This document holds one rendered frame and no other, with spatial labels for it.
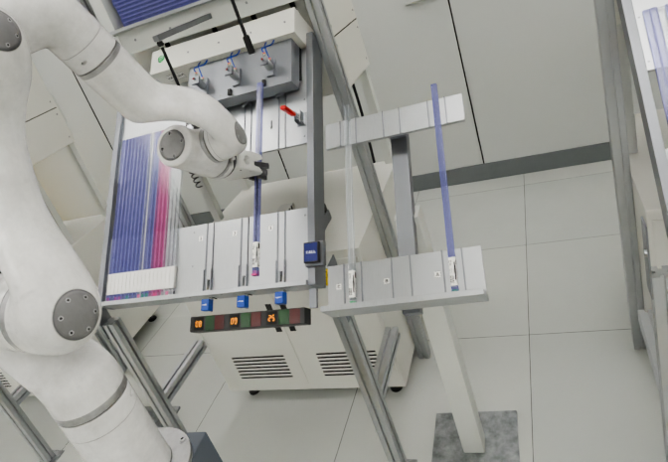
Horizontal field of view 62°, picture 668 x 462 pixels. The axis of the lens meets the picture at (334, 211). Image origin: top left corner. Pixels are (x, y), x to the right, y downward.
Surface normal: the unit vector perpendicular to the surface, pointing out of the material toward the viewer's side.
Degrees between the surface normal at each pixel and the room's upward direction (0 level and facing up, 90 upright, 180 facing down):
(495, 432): 0
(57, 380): 33
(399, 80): 90
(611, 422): 0
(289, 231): 45
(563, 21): 90
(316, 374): 90
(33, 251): 63
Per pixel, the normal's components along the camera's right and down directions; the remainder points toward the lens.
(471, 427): -0.23, 0.48
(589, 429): -0.30, -0.86
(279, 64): -0.40, -0.27
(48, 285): 0.57, -0.43
